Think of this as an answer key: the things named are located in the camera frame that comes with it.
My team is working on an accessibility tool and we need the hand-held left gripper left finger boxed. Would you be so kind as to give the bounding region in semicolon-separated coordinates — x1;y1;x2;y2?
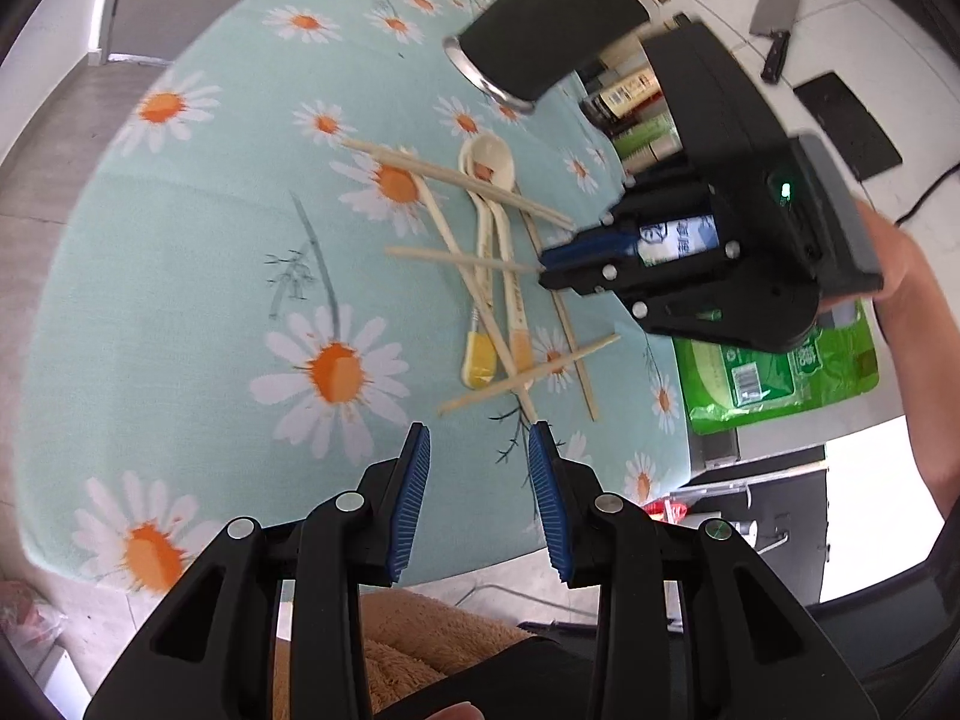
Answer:
82;424;434;720

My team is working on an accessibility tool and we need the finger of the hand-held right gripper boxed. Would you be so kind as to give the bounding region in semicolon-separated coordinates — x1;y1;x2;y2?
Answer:
538;249;752;329
540;157;715;269

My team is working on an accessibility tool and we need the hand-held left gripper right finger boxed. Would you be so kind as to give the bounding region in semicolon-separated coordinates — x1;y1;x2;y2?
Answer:
527;424;876;720

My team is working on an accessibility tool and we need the cream spoon yellow handle end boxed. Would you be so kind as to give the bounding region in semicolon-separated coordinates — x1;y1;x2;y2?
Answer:
457;146;500;387

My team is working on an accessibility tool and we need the cream spoon orange handle end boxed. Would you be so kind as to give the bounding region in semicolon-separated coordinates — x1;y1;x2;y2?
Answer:
465;133;535;391

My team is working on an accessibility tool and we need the black utensil holder cup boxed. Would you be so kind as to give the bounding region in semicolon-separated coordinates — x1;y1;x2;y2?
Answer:
442;0;652;115

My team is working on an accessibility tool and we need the person's right forearm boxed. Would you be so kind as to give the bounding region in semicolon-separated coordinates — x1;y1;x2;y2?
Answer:
877;315;960;522

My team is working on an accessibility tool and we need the person's right hand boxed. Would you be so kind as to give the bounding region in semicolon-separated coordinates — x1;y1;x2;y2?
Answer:
817;202;938;338

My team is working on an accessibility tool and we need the person's left hand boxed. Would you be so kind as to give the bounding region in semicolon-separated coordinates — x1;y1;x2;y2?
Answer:
373;701;482;720

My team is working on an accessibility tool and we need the blue white labelled bottle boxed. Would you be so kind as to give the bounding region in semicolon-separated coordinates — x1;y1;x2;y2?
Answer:
637;214;722;267

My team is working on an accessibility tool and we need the black rectangular pad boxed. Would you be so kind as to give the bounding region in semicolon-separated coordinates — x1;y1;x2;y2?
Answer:
793;71;902;181

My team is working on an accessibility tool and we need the green label bottle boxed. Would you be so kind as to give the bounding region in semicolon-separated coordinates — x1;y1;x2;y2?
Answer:
611;109;683;170

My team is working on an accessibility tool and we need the red white packet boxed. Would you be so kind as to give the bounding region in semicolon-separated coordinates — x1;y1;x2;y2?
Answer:
649;491;702;526

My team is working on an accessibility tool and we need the brown plush cushion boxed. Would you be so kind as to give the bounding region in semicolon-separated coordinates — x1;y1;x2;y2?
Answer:
274;585;537;720

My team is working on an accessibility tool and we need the dark soy sauce bottle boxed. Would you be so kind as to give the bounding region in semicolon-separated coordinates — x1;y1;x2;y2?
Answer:
581;64;668;125

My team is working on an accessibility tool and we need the dark clothing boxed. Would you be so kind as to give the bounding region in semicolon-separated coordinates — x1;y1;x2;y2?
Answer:
375;634;601;720

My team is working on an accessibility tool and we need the green plastic packet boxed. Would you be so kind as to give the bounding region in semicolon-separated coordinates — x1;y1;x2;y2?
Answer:
671;300;880;436

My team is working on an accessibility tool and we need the daisy print tablecloth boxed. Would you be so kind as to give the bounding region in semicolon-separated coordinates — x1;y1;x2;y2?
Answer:
15;0;695;593

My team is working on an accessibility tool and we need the pink plastic bag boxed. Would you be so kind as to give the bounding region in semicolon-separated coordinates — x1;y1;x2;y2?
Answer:
0;577;68;650

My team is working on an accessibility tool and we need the steel cleaver black handle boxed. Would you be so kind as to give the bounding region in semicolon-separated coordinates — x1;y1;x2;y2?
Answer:
750;0;803;83

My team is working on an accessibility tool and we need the black cable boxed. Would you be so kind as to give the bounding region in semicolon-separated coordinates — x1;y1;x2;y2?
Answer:
896;165;960;226

